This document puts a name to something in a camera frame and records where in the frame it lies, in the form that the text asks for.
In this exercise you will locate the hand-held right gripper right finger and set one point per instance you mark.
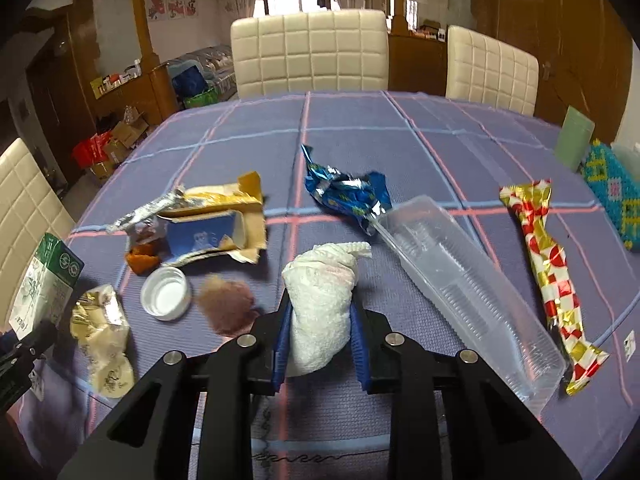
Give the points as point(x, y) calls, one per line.
point(361, 355)

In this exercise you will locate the open cardboard box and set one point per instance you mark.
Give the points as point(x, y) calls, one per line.
point(131, 132)

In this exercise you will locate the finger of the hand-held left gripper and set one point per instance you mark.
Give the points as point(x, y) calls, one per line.
point(30, 347)

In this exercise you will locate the pale green box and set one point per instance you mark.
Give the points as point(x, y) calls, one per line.
point(572, 140)

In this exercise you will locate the white tissue wad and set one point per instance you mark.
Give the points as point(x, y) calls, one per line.
point(320, 310)

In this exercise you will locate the silver foil wrapper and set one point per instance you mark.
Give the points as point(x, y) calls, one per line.
point(140, 215)

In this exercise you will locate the torn yellow blue box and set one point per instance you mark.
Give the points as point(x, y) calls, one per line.
point(200, 232)

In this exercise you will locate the window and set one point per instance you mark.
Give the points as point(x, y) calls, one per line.
point(295, 2)

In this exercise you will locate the green white carton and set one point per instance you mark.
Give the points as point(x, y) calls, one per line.
point(45, 280)

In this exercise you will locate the brown fuzzy lump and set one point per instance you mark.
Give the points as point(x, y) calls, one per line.
point(225, 302)

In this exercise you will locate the red bag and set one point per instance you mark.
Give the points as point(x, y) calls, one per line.
point(90, 150)

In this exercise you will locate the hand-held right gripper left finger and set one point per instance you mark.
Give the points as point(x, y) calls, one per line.
point(281, 355)

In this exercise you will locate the clear plastic tray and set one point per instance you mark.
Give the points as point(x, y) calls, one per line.
point(450, 280)

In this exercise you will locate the white bottle cap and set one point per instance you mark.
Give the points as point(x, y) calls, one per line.
point(165, 295)

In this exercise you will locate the red gold checkered wrapper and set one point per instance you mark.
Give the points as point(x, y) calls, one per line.
point(550, 260)

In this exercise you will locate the blue foil snack wrapper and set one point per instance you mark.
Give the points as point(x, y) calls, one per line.
point(345, 195)

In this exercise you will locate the cream crumpled wrapper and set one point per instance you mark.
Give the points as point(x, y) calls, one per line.
point(100, 340)

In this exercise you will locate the colourful beaded box cover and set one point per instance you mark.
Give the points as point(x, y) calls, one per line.
point(610, 185)

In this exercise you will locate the colourful printed bag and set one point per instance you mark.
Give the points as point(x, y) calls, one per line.
point(200, 99)

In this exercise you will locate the cream quilted chair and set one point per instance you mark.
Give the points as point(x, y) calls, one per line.
point(30, 200)
point(490, 70)
point(310, 55)

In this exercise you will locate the wall poster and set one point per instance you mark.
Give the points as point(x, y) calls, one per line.
point(156, 7)
point(176, 7)
point(191, 7)

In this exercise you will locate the wooden partition counter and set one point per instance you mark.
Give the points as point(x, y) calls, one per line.
point(415, 65)

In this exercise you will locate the wooden divider cabinet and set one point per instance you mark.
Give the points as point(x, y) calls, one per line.
point(155, 95)

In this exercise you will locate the orange peel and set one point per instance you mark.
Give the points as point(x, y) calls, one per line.
point(141, 261)

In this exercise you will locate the grey sofa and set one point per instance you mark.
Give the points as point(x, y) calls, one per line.
point(215, 62)

